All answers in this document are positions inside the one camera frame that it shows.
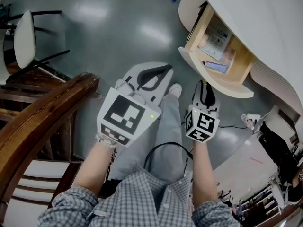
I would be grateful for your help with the black waist pouch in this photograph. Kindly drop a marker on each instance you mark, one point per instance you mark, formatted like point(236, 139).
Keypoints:
point(111, 187)

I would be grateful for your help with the person's left forearm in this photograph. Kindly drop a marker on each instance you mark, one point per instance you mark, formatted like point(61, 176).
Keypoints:
point(94, 169)

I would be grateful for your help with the cluttered equipment rack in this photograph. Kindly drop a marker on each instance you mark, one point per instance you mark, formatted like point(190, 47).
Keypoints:
point(258, 202)

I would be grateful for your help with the white low cabinet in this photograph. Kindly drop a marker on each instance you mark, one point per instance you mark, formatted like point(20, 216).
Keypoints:
point(284, 113)

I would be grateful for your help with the wooden drawer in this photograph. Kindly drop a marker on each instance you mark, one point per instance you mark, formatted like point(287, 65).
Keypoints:
point(225, 87)

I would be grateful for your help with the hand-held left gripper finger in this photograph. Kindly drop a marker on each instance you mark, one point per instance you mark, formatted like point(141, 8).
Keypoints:
point(133, 74)
point(164, 89)

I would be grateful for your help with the person's white shoe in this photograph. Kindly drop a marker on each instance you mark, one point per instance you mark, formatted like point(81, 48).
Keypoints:
point(175, 90)

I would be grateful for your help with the person's right forearm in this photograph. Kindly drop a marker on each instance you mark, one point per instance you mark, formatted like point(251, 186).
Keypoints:
point(203, 174)

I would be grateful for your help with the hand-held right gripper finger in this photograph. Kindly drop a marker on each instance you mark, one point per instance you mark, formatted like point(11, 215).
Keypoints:
point(216, 100)
point(197, 93)

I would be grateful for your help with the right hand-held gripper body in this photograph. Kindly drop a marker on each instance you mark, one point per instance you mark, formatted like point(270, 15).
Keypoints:
point(203, 124)

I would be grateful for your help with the blue purple flat package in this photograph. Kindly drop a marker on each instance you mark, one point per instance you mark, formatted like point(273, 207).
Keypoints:
point(216, 67)

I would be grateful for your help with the clear plastic packet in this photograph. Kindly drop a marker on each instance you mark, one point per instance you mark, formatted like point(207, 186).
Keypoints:
point(229, 55)

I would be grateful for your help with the person's plaid shirt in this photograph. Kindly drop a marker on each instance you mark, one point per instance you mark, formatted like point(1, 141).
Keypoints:
point(142, 202)

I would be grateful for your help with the papers in drawer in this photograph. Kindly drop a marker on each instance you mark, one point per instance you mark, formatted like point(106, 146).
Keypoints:
point(217, 37)

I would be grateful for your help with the white power strip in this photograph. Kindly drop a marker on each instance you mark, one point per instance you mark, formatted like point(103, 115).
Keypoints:
point(251, 119)

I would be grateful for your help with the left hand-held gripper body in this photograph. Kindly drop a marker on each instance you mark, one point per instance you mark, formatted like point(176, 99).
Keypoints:
point(125, 117)

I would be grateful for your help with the white cushioned black-frame chair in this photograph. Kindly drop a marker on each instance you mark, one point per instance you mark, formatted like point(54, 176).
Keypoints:
point(24, 39)

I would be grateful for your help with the brown wooden bench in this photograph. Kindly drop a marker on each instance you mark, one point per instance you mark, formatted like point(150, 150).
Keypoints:
point(42, 112)

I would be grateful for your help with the white curved desk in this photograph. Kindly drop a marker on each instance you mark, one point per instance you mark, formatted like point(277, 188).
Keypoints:
point(265, 27)

